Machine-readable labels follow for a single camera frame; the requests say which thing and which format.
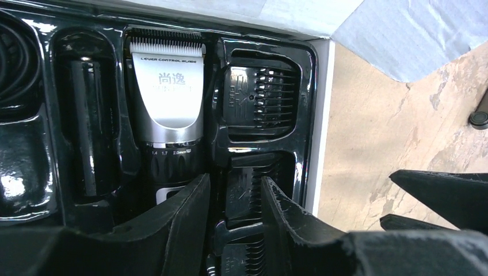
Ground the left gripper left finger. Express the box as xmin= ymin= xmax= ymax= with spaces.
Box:
xmin=1 ymin=174 xmax=211 ymax=275

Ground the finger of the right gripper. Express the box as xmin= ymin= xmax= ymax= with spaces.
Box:
xmin=390 ymin=170 xmax=487 ymax=229
xmin=379 ymin=214 xmax=449 ymax=231

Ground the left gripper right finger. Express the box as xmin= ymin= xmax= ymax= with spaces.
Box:
xmin=261 ymin=177 xmax=487 ymax=275

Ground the large black comb guard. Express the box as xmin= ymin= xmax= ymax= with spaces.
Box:
xmin=225 ymin=152 xmax=283 ymax=221

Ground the medium black comb guard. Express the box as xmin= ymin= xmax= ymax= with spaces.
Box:
xmin=223 ymin=66 xmax=299 ymax=135

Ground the white hair clipper kit box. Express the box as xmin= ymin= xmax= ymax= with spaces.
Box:
xmin=122 ymin=1 xmax=487 ymax=214

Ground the black silver hair clipper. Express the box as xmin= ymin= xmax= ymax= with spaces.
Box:
xmin=125 ymin=28 xmax=205 ymax=204

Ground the metal clamp tool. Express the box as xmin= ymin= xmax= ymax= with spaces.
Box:
xmin=468 ymin=90 xmax=488 ymax=130

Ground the black plastic insert tray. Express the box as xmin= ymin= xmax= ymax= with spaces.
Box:
xmin=1 ymin=1 xmax=318 ymax=275

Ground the black charging cable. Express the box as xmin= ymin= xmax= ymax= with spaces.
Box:
xmin=0 ymin=15 xmax=43 ymax=115

